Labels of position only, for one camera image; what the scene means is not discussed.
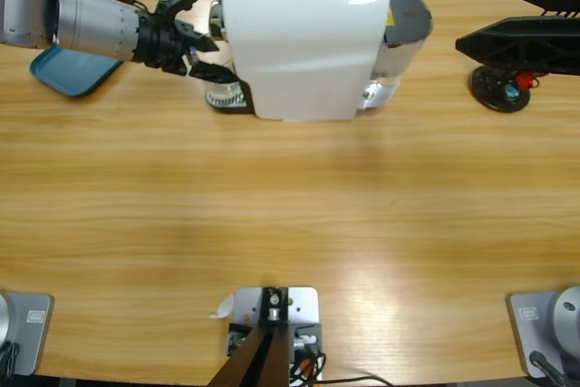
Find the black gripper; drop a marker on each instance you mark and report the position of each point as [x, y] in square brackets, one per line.
[156, 40]

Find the clear glass cup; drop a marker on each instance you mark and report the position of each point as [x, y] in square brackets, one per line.
[222, 90]

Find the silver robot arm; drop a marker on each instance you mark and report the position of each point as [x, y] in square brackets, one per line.
[90, 24]

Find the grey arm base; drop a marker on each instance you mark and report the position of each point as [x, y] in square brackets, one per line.
[553, 328]
[29, 328]

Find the red coffee capsule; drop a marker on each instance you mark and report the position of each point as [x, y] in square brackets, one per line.
[526, 81]

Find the teal coffee capsule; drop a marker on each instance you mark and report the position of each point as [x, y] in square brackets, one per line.
[511, 92]

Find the white capsule coffee machine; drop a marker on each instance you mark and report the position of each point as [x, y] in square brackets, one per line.
[299, 51]

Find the black capsule holder with rods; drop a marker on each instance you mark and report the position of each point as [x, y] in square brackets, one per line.
[491, 94]

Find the clear water tank black lid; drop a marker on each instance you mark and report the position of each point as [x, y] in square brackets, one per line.
[408, 15]

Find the yellow warning sticker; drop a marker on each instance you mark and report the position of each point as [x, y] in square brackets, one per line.
[389, 20]

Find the teal plastic tray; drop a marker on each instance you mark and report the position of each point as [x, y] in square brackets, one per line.
[68, 74]

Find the white paper tag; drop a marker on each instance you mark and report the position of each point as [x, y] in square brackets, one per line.
[224, 307]

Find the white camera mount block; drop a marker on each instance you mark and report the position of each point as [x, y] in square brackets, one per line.
[303, 305]

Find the black bracket with connectors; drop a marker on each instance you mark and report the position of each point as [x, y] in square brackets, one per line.
[312, 335]

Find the dark camera post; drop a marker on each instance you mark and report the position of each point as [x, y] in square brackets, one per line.
[258, 360]

